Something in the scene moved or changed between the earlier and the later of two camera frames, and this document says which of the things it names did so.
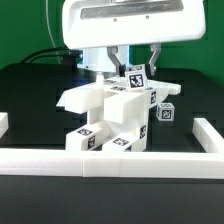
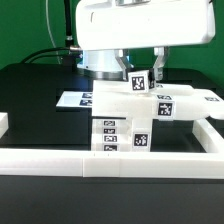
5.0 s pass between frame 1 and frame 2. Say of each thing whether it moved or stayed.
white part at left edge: stayed
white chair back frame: moved
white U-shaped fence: stayed
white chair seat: moved
